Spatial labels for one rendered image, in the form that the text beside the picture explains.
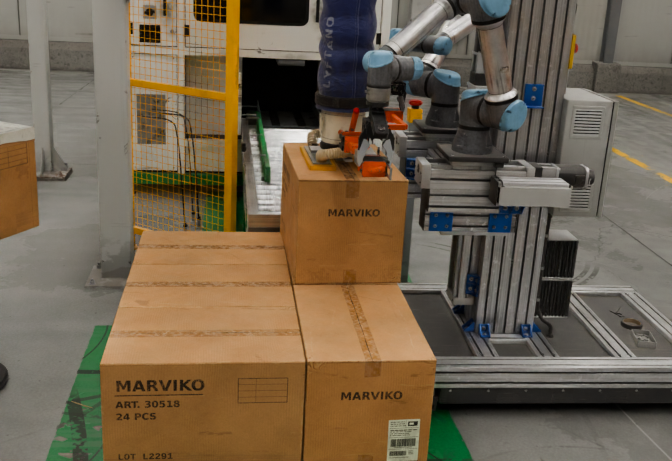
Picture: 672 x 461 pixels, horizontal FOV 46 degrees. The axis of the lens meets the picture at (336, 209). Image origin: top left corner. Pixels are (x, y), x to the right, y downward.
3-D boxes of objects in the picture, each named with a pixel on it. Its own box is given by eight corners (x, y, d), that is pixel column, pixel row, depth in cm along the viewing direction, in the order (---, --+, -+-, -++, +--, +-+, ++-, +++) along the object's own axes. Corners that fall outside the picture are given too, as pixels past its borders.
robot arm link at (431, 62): (422, 88, 340) (478, -11, 354) (395, 83, 349) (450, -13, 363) (433, 104, 349) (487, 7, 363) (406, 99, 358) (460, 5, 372)
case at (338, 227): (280, 232, 351) (282, 142, 339) (369, 231, 358) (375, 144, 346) (294, 284, 294) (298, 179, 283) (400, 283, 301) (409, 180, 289)
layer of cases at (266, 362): (144, 316, 355) (142, 230, 343) (365, 315, 368) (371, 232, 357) (103, 483, 242) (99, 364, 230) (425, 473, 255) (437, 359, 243)
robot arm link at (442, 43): (507, 18, 356) (444, 63, 329) (485, 16, 363) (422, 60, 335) (504, -7, 350) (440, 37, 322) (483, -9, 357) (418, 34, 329)
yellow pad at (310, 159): (299, 150, 328) (299, 138, 327) (323, 150, 330) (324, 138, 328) (309, 171, 296) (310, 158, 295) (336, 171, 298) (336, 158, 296)
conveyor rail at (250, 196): (240, 143, 579) (241, 117, 574) (247, 143, 580) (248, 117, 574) (246, 255, 360) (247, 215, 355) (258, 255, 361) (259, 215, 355)
